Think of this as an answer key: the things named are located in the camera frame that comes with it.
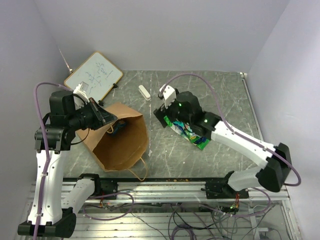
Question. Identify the small blue snack packet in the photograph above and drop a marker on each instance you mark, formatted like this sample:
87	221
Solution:
119	124

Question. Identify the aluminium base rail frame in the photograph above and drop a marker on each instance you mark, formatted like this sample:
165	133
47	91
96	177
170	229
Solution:
92	208

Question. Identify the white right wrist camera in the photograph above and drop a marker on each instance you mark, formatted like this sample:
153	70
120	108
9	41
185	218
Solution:
169	95

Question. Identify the green cassava chips bag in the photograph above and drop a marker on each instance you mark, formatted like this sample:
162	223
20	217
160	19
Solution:
200	143

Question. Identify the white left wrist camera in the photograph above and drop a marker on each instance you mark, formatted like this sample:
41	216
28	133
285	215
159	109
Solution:
80	92

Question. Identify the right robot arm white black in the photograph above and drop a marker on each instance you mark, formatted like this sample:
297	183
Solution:
181	111

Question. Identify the white eraser block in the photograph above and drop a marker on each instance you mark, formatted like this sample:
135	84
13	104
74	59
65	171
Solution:
144	92

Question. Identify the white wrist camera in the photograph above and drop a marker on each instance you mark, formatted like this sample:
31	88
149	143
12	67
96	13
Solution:
80	92
169	95

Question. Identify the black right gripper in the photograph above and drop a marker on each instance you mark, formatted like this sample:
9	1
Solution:
162	111

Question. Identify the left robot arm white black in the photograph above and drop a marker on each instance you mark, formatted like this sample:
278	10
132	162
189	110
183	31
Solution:
50	162

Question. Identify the teal Fox's mint candy bag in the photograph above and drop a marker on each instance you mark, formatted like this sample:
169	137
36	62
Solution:
185	131

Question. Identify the small whiteboard yellow frame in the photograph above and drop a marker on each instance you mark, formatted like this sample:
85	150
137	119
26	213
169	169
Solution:
98	75

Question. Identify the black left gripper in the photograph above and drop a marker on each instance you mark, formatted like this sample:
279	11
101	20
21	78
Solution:
101	116

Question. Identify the brown paper bag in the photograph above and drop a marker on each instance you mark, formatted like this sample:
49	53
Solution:
124	150

